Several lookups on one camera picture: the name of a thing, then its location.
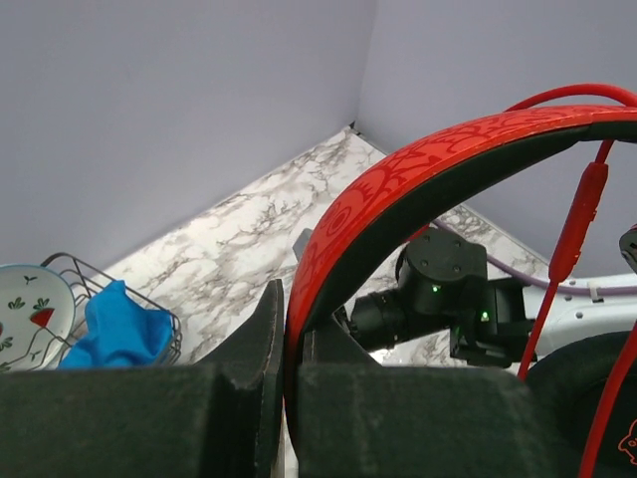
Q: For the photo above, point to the red black headphones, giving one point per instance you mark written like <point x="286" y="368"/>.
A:
<point x="354" y="248"/>

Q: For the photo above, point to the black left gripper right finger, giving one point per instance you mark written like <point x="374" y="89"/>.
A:
<point x="356" y="418"/>

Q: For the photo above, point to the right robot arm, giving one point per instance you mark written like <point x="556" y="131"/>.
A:
<point x="444" y="282"/>

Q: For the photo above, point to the black wire dish rack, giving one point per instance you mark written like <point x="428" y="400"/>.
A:
<point x="85" y="283"/>

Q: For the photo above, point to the blue cloth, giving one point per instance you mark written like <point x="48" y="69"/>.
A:
<point x="121" y="333"/>

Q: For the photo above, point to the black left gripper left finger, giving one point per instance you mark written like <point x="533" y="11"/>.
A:
<point x="219" y="417"/>

